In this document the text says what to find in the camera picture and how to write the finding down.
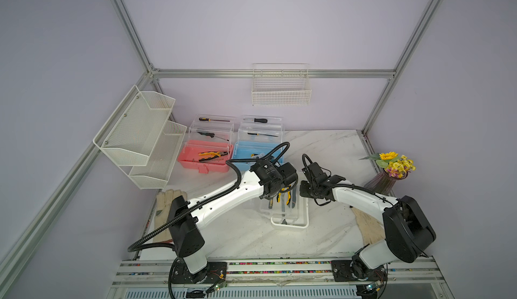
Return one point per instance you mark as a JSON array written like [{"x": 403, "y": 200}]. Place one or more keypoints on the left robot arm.
[{"x": 187, "y": 218}]

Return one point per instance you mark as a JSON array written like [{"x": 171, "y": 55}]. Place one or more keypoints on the yellow pliers in pink box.
[{"x": 211, "y": 155}]

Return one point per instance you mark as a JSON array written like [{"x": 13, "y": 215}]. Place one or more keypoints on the white clear toolbox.
[{"x": 294, "y": 216}]

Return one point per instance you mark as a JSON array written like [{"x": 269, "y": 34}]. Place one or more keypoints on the left beige work glove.
[{"x": 164, "y": 201}]

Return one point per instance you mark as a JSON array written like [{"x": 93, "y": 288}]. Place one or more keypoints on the white mesh shelf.
[
  {"x": 156, "y": 174},
  {"x": 129, "y": 137}
]

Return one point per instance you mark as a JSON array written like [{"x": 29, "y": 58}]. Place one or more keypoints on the blue toolbox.
[{"x": 255, "y": 140}]

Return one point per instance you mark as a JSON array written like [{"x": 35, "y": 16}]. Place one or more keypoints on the upper white mesh shelf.
[{"x": 129, "y": 137}]

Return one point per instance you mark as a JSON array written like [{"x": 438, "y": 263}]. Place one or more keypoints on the flower vase bouquet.
[{"x": 393, "y": 167}]

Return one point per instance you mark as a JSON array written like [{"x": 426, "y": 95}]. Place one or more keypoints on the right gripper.
[{"x": 302, "y": 190}]

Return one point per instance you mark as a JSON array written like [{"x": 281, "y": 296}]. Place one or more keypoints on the white wire wall basket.
[{"x": 280, "y": 85}]

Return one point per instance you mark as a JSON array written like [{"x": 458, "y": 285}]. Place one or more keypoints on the lower white mesh shelf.
[{"x": 156, "y": 174}]

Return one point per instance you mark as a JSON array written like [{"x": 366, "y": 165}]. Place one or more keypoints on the yellow black pliers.
[{"x": 285, "y": 196}]

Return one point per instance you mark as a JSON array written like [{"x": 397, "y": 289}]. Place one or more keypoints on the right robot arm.
[{"x": 408, "y": 232}]

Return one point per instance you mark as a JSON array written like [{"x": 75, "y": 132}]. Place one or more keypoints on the pink toolbox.
[{"x": 205, "y": 137}]

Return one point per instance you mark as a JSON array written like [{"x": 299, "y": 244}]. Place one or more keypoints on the screwdriver in pink lid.
[{"x": 207, "y": 119}]

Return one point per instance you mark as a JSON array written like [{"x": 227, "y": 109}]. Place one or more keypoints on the beige work glove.
[
  {"x": 164, "y": 201},
  {"x": 371, "y": 230}
]

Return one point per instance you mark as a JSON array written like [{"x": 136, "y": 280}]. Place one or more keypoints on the screwdriver in blue lid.
[{"x": 256, "y": 120}]

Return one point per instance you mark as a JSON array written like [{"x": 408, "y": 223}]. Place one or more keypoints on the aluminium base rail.
[{"x": 284, "y": 272}]

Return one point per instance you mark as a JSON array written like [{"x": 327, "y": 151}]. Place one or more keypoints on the right beige work glove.
[{"x": 371, "y": 230}]

